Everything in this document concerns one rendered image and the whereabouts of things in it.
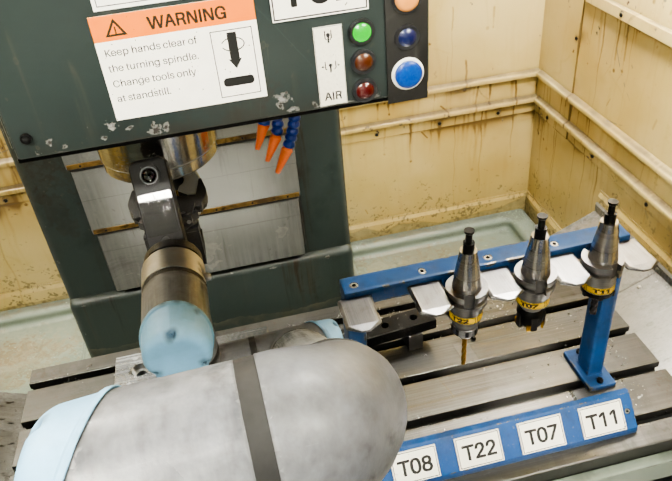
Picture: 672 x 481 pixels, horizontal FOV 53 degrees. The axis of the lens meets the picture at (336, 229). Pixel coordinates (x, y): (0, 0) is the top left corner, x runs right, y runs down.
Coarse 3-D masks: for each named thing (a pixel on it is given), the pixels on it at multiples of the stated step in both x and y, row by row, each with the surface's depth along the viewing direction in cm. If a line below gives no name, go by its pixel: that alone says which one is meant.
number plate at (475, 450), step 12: (480, 432) 111; (492, 432) 111; (456, 444) 110; (468, 444) 111; (480, 444) 111; (492, 444) 111; (468, 456) 110; (480, 456) 111; (492, 456) 111; (468, 468) 110
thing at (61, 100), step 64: (0, 0) 60; (64, 0) 61; (192, 0) 64; (256, 0) 65; (0, 64) 63; (64, 64) 64; (384, 64) 72; (64, 128) 68; (128, 128) 69; (192, 128) 71
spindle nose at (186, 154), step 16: (144, 144) 84; (160, 144) 85; (176, 144) 86; (192, 144) 87; (208, 144) 90; (112, 160) 87; (128, 160) 86; (176, 160) 87; (192, 160) 88; (208, 160) 91; (112, 176) 89; (128, 176) 87; (176, 176) 88
